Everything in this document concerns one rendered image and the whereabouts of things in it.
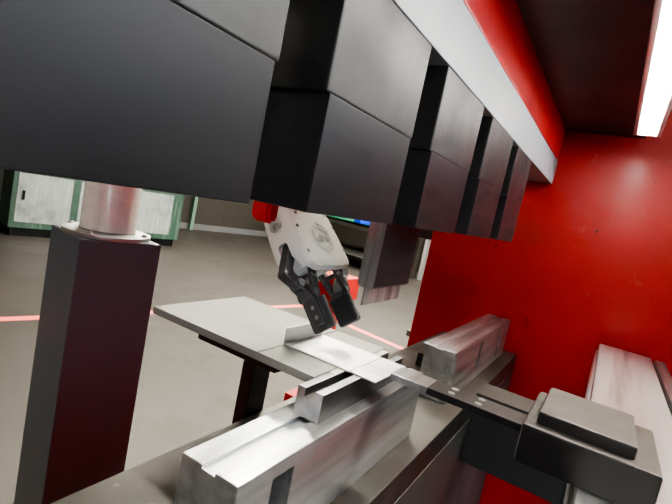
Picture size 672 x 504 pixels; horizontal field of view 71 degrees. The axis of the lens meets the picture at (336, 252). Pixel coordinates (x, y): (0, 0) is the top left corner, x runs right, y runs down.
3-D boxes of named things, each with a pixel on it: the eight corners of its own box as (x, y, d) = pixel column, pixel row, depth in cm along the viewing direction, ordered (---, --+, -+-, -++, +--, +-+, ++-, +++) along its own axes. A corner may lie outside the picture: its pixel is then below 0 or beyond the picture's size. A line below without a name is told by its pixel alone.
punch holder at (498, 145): (441, 228, 83) (463, 134, 81) (490, 238, 79) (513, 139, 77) (410, 223, 70) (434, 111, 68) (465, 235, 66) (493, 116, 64)
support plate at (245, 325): (243, 301, 79) (244, 296, 78) (383, 355, 66) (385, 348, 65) (152, 313, 63) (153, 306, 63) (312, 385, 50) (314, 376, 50)
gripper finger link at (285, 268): (271, 252, 54) (298, 292, 54) (298, 232, 61) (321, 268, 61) (263, 256, 54) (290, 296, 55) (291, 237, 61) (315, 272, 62)
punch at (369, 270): (390, 296, 61) (406, 223, 60) (404, 300, 60) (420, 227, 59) (353, 302, 52) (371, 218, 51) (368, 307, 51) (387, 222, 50)
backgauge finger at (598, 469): (411, 374, 61) (420, 338, 61) (643, 464, 49) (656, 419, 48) (370, 398, 51) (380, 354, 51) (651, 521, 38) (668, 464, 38)
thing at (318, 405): (378, 370, 65) (382, 350, 64) (398, 378, 63) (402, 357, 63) (292, 412, 48) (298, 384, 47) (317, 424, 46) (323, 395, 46)
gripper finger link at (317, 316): (302, 274, 55) (324, 328, 53) (317, 273, 58) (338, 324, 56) (282, 286, 56) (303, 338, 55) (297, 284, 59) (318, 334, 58)
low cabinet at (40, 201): (121, 223, 841) (129, 176, 831) (177, 247, 711) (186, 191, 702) (-31, 208, 678) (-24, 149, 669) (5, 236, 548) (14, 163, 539)
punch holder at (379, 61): (319, 208, 49) (352, 44, 47) (393, 225, 44) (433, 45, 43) (213, 191, 36) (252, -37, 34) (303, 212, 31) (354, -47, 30)
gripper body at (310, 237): (284, 181, 57) (318, 264, 55) (327, 191, 66) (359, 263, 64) (242, 212, 61) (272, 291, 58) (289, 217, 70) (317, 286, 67)
